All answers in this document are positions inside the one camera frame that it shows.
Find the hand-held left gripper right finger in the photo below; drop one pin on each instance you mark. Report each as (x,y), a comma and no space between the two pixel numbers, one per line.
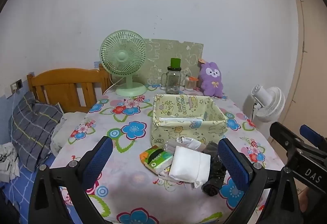
(233,162)

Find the glass mug jar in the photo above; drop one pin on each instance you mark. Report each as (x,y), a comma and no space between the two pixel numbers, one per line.
(173,83)

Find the green printed cardboard panel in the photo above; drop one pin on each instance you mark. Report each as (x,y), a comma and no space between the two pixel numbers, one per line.
(173,50)

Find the white patterned cloth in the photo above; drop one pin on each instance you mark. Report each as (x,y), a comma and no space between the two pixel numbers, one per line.
(7,162)

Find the cotton swab container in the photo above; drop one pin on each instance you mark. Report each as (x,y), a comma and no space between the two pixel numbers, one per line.
(190,83)

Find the wooden bed headboard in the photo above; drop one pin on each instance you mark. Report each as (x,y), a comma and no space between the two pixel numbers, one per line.
(66,86)

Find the black fuzzy cloth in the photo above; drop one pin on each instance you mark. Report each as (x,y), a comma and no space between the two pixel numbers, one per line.
(216,175)

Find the grey plaid pillow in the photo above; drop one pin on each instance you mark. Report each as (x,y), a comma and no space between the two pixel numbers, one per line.
(33,127)

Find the green desk fan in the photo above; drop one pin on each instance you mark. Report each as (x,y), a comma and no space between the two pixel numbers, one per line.
(122,58)

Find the blue checked bed sheet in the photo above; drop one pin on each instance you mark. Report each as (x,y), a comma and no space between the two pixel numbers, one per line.
(20,196)

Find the purple plush bunny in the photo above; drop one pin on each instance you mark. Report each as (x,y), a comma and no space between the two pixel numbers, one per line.
(211,78)

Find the white standing fan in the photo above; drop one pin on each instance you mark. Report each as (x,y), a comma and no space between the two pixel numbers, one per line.
(270,104)

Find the wall socket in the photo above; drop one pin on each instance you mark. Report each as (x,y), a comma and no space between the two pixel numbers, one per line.
(15,86)

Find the white crumpled bedding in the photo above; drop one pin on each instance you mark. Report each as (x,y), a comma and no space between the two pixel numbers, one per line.
(63,129)

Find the green plastic cup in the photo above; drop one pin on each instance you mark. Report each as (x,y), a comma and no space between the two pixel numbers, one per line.
(175,62)

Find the yellow printed fabric box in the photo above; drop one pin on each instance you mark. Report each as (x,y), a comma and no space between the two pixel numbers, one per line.
(178,132)

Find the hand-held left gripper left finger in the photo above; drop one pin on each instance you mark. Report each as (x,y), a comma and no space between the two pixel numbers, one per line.
(98,160)

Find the floral tablecloth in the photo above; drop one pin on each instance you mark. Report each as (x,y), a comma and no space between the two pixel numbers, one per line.
(127,188)

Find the green orange tissue packet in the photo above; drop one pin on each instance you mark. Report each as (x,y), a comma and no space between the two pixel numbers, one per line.
(153,159)

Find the person's right forearm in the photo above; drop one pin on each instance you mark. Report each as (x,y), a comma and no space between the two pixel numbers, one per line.
(306,201)

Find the beige door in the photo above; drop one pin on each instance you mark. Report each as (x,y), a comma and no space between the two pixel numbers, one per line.
(311,48)

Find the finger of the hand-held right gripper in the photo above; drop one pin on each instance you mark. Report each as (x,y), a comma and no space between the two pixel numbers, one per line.
(310,134)
(283,134)

